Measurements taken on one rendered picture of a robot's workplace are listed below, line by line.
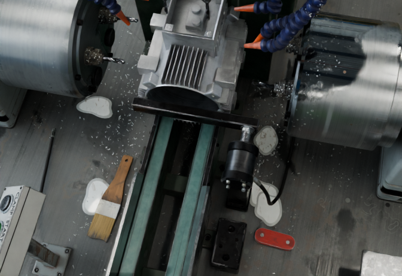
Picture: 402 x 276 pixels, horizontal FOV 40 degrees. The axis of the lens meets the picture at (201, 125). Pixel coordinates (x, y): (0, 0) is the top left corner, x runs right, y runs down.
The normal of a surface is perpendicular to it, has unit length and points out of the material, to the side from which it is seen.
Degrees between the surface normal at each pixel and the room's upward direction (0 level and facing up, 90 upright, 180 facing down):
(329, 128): 77
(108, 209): 0
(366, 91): 36
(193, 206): 0
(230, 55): 0
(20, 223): 50
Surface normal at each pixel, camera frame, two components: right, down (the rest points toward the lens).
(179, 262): -0.05, -0.40
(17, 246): 0.72, -0.12
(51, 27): -0.14, 0.00
